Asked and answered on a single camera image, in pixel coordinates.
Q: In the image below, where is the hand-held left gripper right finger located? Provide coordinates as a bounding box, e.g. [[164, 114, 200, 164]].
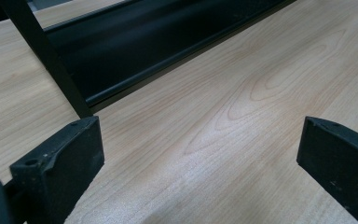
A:
[[296, 116, 358, 224]]

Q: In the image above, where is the grey metal frame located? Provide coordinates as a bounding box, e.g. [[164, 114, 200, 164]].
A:
[[27, 0, 74, 11]]

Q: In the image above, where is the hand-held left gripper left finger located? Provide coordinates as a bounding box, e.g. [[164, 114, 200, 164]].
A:
[[9, 115, 105, 224]]

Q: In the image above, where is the black metal post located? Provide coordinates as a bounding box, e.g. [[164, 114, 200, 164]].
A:
[[0, 0, 94, 119]]

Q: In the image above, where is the black metal frame rail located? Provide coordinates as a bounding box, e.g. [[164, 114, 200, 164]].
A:
[[43, 0, 296, 108]]

